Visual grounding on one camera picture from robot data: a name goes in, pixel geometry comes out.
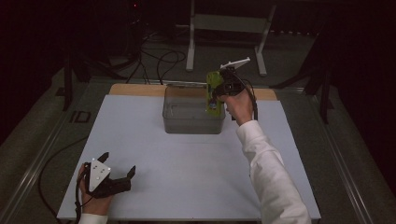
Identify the person's right hand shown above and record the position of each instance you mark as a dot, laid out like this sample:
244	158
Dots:
238	107

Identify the dark metal stand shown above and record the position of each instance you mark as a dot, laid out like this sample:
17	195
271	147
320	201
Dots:
320	81
70	84

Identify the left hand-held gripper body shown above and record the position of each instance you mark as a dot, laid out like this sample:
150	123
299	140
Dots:
102	180

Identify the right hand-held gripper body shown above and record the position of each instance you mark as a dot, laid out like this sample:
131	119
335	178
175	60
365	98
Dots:
232	82

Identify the person's left hand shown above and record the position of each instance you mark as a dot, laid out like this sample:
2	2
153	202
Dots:
93	202

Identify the transparent grey plastic box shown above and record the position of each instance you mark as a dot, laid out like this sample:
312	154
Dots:
190	115

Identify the white metal stand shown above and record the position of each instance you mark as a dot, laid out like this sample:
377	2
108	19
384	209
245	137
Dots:
230	23

